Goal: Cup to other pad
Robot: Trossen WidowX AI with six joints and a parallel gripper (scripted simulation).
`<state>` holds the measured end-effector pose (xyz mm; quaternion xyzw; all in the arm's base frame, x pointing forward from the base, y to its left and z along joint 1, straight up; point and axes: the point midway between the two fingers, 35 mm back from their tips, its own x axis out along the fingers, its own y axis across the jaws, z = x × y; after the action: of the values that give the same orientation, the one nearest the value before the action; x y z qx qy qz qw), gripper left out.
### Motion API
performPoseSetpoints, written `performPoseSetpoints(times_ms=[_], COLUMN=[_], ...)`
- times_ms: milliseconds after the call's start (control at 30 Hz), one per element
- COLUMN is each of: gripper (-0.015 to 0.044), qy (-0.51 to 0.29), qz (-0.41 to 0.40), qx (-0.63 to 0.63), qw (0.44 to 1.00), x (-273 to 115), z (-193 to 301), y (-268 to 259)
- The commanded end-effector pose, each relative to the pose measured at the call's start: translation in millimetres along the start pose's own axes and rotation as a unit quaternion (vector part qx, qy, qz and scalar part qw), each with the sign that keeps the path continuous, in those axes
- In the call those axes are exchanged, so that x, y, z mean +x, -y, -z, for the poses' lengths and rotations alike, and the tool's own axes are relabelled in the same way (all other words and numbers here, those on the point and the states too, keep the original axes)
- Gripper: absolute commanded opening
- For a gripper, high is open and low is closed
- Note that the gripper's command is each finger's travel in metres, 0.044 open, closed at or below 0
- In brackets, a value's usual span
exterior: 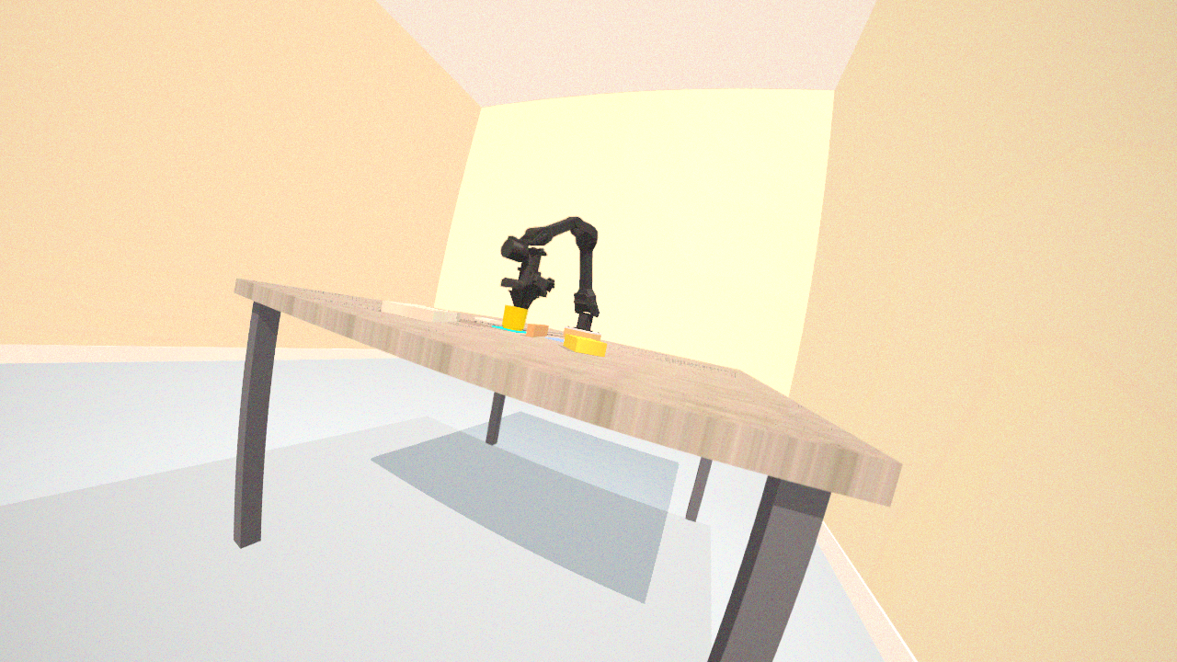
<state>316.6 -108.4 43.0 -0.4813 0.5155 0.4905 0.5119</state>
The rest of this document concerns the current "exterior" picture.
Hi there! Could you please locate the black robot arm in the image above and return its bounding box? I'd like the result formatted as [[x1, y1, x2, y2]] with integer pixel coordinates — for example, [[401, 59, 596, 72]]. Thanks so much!
[[500, 217, 600, 331]]

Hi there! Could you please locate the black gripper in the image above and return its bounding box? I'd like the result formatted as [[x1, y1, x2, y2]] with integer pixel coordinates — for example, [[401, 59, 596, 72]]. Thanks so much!
[[500, 264, 547, 310]]

